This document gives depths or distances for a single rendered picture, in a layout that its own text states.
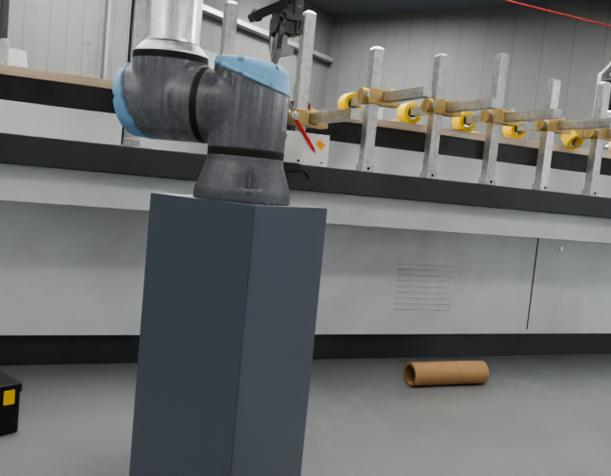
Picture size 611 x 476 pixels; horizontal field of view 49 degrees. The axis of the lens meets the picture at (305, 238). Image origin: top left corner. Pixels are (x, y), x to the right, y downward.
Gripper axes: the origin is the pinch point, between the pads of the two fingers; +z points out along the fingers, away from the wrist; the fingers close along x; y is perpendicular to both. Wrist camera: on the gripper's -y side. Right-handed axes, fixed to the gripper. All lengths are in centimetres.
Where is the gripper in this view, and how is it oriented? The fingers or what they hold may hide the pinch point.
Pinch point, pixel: (273, 61)
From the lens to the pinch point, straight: 204.5
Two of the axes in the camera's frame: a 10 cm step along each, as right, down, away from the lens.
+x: -4.0, -1.2, 9.1
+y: 9.1, 0.5, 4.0
